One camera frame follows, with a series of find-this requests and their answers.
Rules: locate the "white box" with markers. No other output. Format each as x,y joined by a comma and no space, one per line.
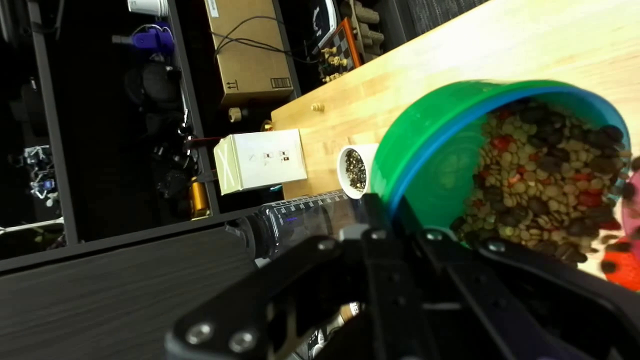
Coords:
261,161

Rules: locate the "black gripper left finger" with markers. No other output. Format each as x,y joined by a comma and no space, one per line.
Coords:
281,273

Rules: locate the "cardboard box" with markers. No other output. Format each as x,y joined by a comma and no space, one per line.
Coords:
250,47

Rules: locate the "clear measuring pitcher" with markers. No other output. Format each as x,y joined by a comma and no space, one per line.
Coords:
301,217

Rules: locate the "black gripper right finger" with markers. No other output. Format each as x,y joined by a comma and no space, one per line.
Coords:
546,300

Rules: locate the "blue and green bowl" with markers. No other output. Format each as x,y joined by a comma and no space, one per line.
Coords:
426,146

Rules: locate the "small red-orange ball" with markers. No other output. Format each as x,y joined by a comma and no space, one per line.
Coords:
630,277

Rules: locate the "white ramekin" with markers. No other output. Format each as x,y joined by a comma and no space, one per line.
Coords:
342,176

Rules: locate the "mixed dried beans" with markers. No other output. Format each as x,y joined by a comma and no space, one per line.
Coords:
546,187

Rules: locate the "black metal rack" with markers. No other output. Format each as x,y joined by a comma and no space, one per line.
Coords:
53,132

